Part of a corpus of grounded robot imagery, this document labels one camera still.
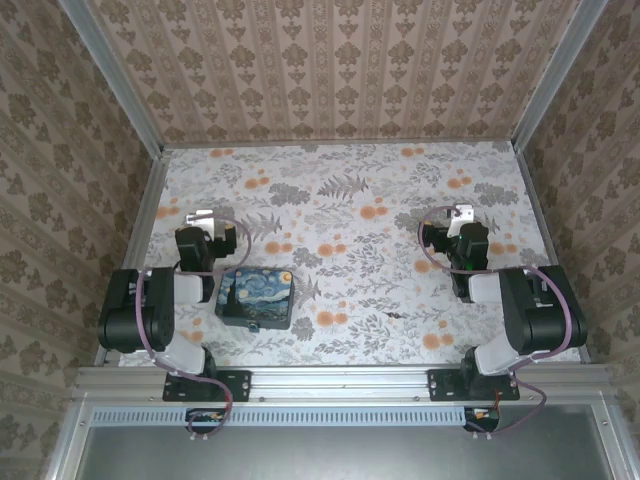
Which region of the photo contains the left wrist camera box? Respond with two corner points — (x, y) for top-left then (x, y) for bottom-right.
(185, 209), (227, 239)

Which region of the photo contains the right aluminium side rail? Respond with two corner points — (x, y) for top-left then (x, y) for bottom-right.
(513, 148), (592, 365)

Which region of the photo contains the floral patterned table cover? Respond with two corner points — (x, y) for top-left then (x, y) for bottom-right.
(121, 142), (584, 367)

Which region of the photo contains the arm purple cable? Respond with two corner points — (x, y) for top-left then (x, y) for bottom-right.
(418, 205), (575, 440)
(134, 212), (254, 442)

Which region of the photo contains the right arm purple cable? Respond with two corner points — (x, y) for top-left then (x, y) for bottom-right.
(418, 205), (575, 440)

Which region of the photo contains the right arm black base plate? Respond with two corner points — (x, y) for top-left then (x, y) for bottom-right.
(427, 368), (521, 403)

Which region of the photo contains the aluminium mounting rail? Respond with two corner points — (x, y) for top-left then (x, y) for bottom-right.
(73, 363), (615, 402)

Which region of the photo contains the aluminium side rail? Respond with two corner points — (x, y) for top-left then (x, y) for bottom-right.
(93, 148), (172, 367)
(513, 148), (592, 365)

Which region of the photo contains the starry night painted tin box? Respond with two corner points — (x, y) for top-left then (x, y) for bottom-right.
(214, 266), (297, 332)

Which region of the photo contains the right aluminium corner post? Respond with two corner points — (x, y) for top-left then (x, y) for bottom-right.
(511, 0), (609, 152)

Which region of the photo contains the slotted grey cable duct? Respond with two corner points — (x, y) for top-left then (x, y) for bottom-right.
(92, 405), (609, 427)

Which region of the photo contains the grey metal panel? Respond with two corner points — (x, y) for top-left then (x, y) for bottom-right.
(78, 424), (624, 480)

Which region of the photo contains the left aluminium side rail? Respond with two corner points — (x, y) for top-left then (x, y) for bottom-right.
(93, 148), (172, 367)

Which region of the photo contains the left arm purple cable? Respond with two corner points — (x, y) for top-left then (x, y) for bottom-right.
(134, 212), (254, 442)

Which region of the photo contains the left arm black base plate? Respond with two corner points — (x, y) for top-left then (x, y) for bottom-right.
(162, 368), (252, 403)

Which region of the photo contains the left aluminium corner post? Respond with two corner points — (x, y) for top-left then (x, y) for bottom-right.
(58, 0), (167, 155)

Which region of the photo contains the aluminium corner post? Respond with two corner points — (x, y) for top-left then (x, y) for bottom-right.
(511, 0), (609, 152)
(58, 0), (167, 155)

